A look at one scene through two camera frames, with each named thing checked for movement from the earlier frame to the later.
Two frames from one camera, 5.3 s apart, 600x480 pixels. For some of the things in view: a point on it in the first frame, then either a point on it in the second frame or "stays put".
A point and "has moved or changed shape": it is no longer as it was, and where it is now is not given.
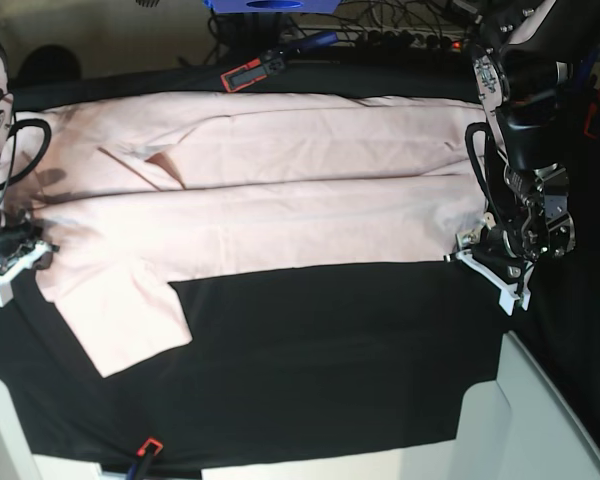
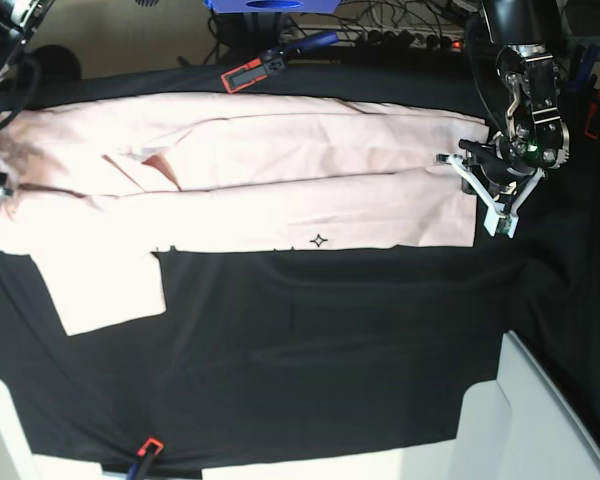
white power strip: [387, 35] stays put
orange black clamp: [272, 61] stays put
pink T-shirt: [134, 190] has moved or changed shape
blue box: [271, 6] stays put
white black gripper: [487, 249] -> [508, 169]
